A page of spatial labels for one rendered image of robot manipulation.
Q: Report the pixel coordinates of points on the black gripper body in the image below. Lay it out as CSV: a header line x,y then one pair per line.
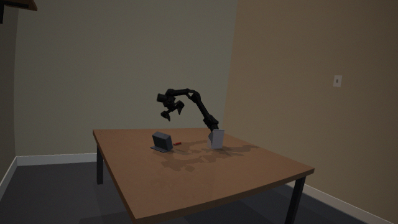
x,y
171,108

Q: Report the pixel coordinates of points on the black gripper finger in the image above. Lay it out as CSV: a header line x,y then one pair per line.
x,y
166,116
179,108

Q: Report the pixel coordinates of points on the dark grey sloped panel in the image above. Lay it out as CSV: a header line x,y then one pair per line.
x,y
162,142

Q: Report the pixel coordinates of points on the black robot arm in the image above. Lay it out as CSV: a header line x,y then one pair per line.
x,y
168,98

